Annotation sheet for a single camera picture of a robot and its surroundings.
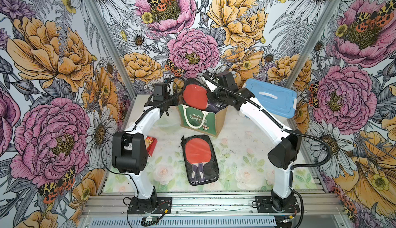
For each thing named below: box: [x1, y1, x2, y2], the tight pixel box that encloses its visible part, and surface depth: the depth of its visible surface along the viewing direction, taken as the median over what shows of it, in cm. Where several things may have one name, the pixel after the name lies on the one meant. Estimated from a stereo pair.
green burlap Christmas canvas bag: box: [177, 104, 228, 138], surface depth 89 cm
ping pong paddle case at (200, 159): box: [180, 134, 220, 186], surface depth 88 cm
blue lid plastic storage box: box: [242, 78, 298, 119], surface depth 98 cm
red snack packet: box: [145, 136, 158, 158], surface depth 93 cm
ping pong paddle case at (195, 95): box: [182, 78, 228, 114], surface depth 85 cm
